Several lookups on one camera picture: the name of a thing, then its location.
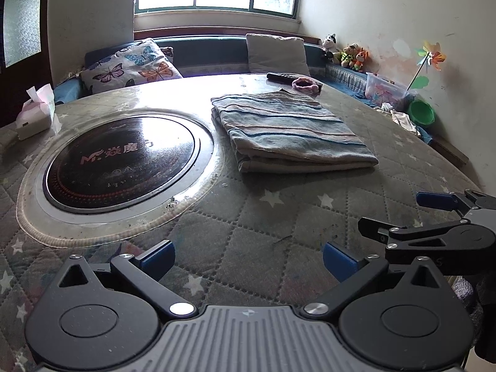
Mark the round built-in induction cooker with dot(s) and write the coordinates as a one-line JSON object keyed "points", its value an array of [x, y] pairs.
{"points": [[116, 159]]}

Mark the butterfly print pillow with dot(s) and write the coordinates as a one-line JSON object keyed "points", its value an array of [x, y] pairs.
{"points": [[131, 66]]}

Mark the plain beige pillow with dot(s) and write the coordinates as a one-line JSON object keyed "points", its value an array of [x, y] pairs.
{"points": [[277, 54]]}

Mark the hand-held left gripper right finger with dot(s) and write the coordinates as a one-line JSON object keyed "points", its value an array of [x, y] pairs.
{"points": [[341, 260]]}

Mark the dark wooden door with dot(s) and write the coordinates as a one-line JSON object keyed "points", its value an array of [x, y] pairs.
{"points": [[23, 23]]}

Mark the blue corner sofa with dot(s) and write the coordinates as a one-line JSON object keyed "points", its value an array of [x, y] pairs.
{"points": [[217, 52]]}

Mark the colourful toy pinwheel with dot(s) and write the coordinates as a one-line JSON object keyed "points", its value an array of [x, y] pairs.
{"points": [[433, 55]]}

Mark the pink tissue box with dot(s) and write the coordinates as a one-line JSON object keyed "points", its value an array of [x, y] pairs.
{"points": [[35, 118]]}

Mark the black remote control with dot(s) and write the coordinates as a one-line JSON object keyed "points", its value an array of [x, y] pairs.
{"points": [[282, 77]]}

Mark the orange plush toy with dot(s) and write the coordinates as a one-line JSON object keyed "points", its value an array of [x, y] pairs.
{"points": [[361, 59]]}

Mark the blue pink striped towel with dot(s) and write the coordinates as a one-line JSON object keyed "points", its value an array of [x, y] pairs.
{"points": [[286, 131]]}

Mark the pink hair band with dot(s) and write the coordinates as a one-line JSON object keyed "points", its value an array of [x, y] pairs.
{"points": [[306, 84]]}

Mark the stuffed toy animals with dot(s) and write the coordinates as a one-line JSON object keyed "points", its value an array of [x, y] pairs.
{"points": [[350, 55]]}

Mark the person's right forearm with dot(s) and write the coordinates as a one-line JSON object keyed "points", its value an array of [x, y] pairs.
{"points": [[484, 317]]}

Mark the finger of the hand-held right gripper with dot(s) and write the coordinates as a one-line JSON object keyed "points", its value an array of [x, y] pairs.
{"points": [[410, 233], [436, 200]]}

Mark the crumpled white cloth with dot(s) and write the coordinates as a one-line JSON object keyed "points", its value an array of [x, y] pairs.
{"points": [[401, 118]]}

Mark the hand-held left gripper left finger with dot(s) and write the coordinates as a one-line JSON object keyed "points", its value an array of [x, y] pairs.
{"points": [[159, 259]]}

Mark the clear plastic storage box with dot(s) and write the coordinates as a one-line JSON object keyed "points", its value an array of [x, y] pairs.
{"points": [[385, 90]]}

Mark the black white cow plush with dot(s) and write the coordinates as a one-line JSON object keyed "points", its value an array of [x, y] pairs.
{"points": [[330, 45]]}

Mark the green plastic bucket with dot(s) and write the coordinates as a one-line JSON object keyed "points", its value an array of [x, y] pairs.
{"points": [[421, 111]]}

